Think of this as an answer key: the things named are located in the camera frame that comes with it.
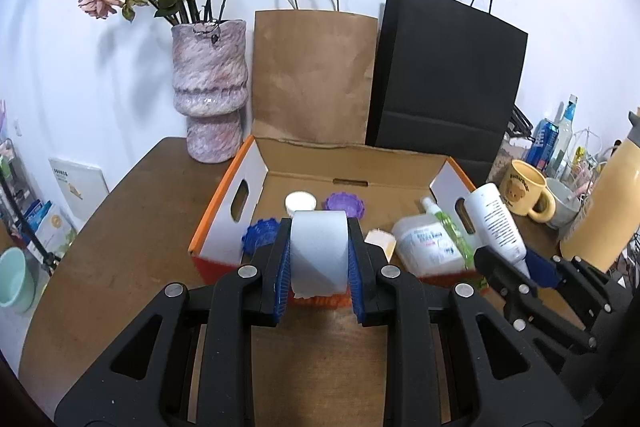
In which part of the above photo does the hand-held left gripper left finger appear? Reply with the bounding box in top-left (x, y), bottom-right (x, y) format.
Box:
top-left (54, 218), bottom-right (293, 427)

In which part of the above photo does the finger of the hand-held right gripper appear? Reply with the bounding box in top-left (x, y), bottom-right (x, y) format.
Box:
top-left (472, 247), bottom-right (599, 354)
top-left (524, 248), bottom-right (632, 338)

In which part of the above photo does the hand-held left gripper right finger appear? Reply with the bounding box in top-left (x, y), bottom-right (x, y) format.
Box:
top-left (346, 217), bottom-right (586, 427)

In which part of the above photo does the white cylindrical cap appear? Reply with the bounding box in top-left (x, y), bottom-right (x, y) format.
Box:
top-left (290, 209), bottom-right (349, 300)

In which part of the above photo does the blue ribbed bottle cap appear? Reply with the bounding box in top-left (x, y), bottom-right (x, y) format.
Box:
top-left (241, 218), bottom-right (281, 256)

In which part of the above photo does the white plastic bottle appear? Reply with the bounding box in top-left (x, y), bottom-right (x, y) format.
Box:
top-left (463, 183), bottom-right (532, 280)

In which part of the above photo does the purple ribbed bottle cap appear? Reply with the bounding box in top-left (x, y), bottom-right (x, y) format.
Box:
top-left (322, 192), bottom-right (366, 220)

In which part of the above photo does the large translucent plastic bottle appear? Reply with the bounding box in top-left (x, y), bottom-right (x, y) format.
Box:
top-left (391, 214), bottom-right (471, 278)

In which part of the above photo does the white ribbed flip cap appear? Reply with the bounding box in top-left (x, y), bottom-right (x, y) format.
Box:
top-left (285, 191), bottom-right (318, 215)

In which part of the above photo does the green spray bottle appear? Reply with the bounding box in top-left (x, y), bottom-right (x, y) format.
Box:
top-left (420, 197), bottom-right (476, 270)

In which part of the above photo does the red cardboard box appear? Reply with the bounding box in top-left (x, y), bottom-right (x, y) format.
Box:
top-left (188, 134), bottom-right (491, 308)

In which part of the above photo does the yellow thermos jug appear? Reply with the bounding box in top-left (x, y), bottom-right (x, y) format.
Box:
top-left (559, 107), bottom-right (640, 275)

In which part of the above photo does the yellow bear mug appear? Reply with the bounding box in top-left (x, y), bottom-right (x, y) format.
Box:
top-left (500, 159), bottom-right (557, 223)

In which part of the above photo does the clear jar with black lid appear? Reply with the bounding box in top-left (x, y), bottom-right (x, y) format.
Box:
top-left (492, 104), bottom-right (535, 188)

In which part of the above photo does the blue drink can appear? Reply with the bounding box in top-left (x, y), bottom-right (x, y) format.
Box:
top-left (525, 118), bottom-right (560, 172)

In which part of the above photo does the clear glass bottle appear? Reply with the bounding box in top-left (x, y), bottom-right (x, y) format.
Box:
top-left (547, 94), bottom-right (580, 180)

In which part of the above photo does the brown paper bag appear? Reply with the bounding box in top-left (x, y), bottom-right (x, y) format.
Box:
top-left (252, 0), bottom-right (379, 146)

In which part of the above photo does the pink marbled vase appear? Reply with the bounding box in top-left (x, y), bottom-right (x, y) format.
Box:
top-left (171, 19), bottom-right (249, 164)

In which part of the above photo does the black paper bag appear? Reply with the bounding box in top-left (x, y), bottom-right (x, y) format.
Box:
top-left (365, 0), bottom-right (529, 188)

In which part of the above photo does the white flat board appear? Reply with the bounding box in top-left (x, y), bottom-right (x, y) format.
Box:
top-left (48, 157), bottom-right (110, 220)

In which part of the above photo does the blue and white box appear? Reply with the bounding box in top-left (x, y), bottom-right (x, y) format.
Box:
top-left (22, 199), bottom-right (78, 258)

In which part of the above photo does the black light stand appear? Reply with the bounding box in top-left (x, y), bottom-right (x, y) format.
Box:
top-left (0, 167), bottom-right (62, 278)

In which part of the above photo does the green plastic bucket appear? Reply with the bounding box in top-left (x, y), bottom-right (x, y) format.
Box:
top-left (0, 247), bottom-right (37, 315)

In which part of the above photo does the wire storage shelf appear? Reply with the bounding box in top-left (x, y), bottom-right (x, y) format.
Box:
top-left (0, 102), bottom-right (26, 228)

